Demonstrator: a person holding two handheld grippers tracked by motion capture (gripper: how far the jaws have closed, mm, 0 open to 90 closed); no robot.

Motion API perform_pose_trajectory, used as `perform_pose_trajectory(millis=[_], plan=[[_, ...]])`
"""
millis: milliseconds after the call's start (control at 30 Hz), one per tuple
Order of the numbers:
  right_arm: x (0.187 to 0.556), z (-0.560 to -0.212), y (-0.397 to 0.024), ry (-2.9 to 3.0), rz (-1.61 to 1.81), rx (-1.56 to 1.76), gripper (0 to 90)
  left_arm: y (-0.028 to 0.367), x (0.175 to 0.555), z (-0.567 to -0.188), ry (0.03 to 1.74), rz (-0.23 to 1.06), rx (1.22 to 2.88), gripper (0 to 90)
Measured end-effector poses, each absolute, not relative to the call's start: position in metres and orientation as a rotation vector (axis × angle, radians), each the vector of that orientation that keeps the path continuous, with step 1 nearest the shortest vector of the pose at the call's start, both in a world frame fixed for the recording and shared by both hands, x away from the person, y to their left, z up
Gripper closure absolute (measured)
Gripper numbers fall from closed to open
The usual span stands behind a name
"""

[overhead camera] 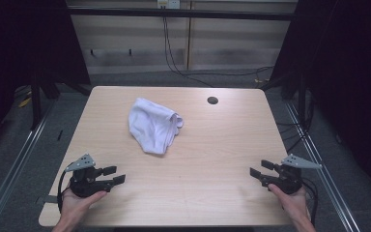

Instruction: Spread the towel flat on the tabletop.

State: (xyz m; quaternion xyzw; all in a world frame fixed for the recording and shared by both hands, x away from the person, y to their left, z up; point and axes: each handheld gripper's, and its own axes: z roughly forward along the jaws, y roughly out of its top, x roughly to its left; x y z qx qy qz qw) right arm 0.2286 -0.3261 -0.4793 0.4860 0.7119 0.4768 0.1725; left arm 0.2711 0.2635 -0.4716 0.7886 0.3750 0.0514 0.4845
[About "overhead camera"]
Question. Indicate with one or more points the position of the small black stick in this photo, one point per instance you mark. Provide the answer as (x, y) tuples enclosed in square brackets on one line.
[(60, 135)]

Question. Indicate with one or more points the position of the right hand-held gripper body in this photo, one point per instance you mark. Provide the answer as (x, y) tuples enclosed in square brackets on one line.
[(290, 180)]

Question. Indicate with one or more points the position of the grey metal floor rail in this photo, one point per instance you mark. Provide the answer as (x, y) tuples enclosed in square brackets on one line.
[(322, 180), (13, 174)]

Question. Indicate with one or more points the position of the white wall socket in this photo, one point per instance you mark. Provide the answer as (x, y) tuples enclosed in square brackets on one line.
[(169, 4)]

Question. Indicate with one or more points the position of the person's left hand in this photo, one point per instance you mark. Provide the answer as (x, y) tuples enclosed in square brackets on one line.
[(75, 206)]

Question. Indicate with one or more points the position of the yellow object on floor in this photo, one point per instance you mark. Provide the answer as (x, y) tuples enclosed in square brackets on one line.
[(24, 102)]

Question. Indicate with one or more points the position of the black metal stand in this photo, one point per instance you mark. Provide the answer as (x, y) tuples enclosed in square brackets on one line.
[(301, 100), (35, 103)]

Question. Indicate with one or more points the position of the black horizontal metal bar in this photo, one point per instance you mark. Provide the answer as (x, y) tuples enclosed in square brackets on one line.
[(174, 13)]

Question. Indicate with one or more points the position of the dark curtain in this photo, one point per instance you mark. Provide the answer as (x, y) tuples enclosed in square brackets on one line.
[(351, 80), (22, 42)]

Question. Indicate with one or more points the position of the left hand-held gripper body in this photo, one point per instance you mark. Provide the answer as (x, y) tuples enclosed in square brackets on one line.
[(85, 183)]

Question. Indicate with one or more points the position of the person's right hand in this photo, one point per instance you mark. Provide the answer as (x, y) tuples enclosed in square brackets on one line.
[(293, 204)]

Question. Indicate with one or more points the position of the white patterned towel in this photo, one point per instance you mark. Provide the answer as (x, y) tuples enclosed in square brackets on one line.
[(153, 127)]

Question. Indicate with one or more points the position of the dark round table grommet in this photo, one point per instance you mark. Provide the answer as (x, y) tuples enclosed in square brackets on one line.
[(212, 100)]

